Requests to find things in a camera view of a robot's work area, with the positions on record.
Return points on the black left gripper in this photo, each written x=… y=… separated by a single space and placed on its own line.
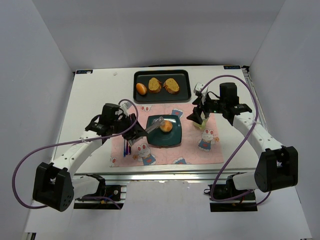
x=132 y=127

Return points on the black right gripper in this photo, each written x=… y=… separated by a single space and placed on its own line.
x=200 y=108

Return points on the round bun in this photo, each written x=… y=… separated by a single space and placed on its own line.
x=141 y=89
x=166 y=126

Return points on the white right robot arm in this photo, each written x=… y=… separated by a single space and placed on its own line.
x=277 y=167

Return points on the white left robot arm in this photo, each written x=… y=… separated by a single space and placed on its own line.
x=55 y=185

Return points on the bread slice right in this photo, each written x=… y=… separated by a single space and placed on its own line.
x=171 y=86

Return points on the bread slice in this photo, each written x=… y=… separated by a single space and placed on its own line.
x=171 y=86
x=154 y=85

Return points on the bread slice left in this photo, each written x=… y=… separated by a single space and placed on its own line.
x=154 y=85

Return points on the light green mug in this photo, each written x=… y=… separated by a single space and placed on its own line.
x=201 y=126

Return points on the iridescent spoon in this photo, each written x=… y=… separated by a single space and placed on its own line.
x=125 y=148

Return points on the iridescent knife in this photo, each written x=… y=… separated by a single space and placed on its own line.
x=128 y=151

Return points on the dark teal square plate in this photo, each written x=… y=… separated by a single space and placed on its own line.
x=159 y=138

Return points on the pink bunny placemat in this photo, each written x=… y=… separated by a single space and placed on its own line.
x=197 y=146

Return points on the black baking tray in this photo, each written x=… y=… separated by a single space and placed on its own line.
x=181 y=77

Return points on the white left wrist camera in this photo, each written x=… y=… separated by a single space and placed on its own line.
x=125 y=106

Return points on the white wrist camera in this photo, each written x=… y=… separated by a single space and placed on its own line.
x=200 y=90
x=125 y=106

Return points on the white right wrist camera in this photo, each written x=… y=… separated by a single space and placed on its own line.
x=200 y=90

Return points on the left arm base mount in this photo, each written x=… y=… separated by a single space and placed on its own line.
x=111 y=198

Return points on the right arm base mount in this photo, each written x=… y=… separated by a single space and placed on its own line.
x=232 y=200

